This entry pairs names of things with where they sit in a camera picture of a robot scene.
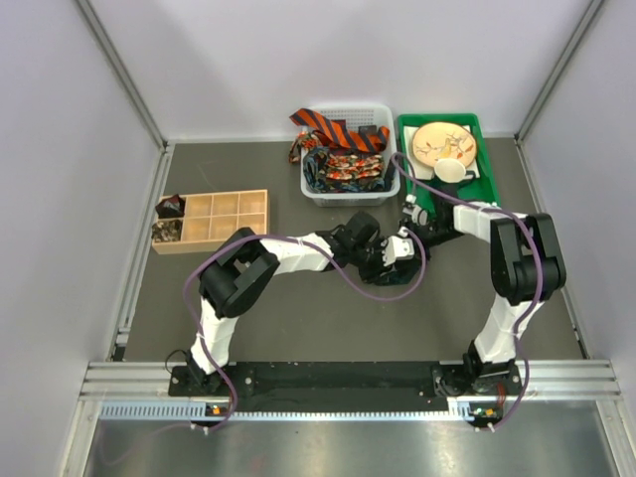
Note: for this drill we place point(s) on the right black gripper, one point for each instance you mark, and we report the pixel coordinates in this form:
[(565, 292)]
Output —
[(411, 228)]

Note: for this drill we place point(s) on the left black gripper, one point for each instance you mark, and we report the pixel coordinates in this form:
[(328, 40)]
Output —
[(373, 273)]

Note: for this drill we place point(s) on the dark teal necktie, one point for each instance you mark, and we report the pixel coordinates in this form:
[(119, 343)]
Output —
[(402, 272)]

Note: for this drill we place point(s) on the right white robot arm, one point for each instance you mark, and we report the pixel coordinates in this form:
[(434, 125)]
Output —
[(526, 268)]

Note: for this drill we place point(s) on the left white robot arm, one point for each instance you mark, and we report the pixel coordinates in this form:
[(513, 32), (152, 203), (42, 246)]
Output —
[(230, 285)]

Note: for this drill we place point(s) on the green white mug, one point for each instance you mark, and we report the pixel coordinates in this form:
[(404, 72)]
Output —
[(452, 171)]

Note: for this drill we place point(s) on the green plastic tray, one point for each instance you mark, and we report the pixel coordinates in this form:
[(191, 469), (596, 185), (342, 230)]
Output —
[(482, 188)]

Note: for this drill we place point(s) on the floral patterned tie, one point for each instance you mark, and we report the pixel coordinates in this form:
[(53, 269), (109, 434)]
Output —
[(327, 170)]

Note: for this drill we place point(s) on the beige patterned plate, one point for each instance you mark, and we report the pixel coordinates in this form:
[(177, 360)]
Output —
[(434, 141)]

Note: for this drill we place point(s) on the orange navy striped tie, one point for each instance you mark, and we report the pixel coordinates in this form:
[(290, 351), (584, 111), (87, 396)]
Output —
[(340, 136)]

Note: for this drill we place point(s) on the white plastic basket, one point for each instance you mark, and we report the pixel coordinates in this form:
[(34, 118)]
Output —
[(356, 114)]

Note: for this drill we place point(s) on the wooden compartment box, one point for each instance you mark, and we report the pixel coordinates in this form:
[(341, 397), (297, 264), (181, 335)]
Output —
[(211, 218)]

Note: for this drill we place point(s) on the dark red rolled tie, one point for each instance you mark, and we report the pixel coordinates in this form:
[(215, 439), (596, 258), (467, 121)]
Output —
[(172, 207)]

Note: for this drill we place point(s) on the brown patterned rolled tie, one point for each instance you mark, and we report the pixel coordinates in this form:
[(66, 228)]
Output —
[(167, 230)]

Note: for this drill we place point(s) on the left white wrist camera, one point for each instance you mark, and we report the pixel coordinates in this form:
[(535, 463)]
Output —
[(398, 247)]

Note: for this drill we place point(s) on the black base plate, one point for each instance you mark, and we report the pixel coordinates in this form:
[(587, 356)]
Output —
[(325, 386)]

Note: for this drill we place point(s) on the slotted cable duct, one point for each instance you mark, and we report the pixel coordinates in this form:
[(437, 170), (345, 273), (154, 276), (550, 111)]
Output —
[(204, 412)]

